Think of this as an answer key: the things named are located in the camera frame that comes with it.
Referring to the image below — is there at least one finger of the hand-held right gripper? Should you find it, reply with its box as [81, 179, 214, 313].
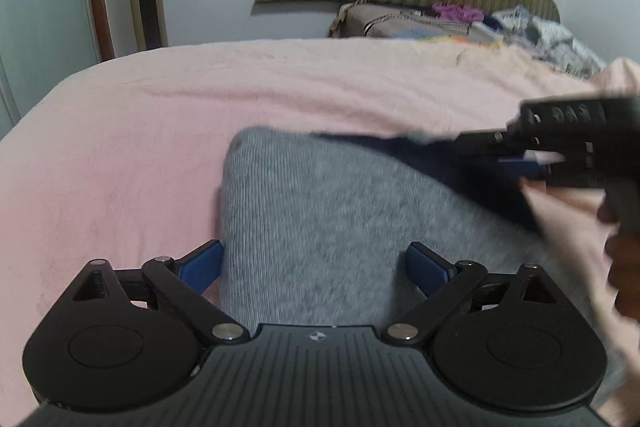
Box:
[456, 130, 540, 158]
[497, 156, 553, 184]

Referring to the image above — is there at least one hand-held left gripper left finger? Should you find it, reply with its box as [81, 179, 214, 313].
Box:
[72, 239, 250, 346]

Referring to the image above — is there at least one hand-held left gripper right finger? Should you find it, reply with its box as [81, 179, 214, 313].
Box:
[382, 241, 557, 347]

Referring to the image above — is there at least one navy and grey knit sweater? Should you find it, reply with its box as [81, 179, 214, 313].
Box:
[216, 126, 629, 419]

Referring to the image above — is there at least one pile of light clothes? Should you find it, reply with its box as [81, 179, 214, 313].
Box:
[482, 5, 609, 76]

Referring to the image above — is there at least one person's right hand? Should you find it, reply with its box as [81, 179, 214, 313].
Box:
[598, 199, 640, 321]

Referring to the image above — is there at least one pale yellow blanket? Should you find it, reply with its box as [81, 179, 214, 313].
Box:
[419, 32, 640, 108]

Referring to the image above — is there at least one purple cloth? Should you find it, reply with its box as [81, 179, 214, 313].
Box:
[432, 2, 485, 23]

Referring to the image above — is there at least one pink fleece blanket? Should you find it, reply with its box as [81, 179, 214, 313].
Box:
[0, 36, 640, 427]

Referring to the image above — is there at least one white wardrobe with flower decals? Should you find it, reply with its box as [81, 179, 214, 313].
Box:
[0, 0, 102, 142]

